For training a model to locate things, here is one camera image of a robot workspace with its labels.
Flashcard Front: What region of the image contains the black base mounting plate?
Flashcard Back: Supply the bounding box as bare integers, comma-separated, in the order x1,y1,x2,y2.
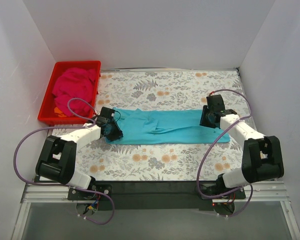
67,180,251,211

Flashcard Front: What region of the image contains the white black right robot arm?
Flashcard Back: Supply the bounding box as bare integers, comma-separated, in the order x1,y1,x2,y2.
196,92,285,199

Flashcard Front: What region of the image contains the magenta t shirt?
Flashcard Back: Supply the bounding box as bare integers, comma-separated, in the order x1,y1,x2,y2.
52,67,97,117

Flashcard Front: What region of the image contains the orange cloth in bin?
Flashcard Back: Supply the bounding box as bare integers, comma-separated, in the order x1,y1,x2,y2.
54,107,67,118

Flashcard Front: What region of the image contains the aluminium frame rail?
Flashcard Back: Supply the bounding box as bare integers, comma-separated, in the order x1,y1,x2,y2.
12,181,300,240

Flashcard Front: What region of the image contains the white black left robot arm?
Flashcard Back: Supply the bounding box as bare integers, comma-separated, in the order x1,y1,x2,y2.
35,107,124,200

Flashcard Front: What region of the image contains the turquoise t shirt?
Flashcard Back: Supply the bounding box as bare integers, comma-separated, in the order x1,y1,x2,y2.
106,108,223,145

